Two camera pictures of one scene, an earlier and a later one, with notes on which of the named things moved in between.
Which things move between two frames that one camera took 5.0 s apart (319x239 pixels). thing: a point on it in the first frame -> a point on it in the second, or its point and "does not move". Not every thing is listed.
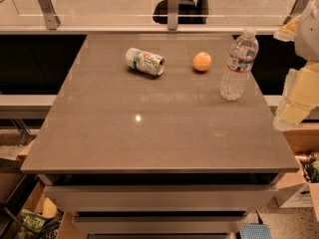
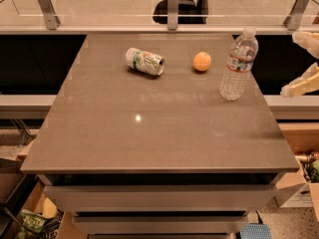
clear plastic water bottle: x=242 y=53 does not move
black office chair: x=188 y=12 does not move
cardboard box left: x=32 y=192 does not move
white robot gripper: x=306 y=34 -> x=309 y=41
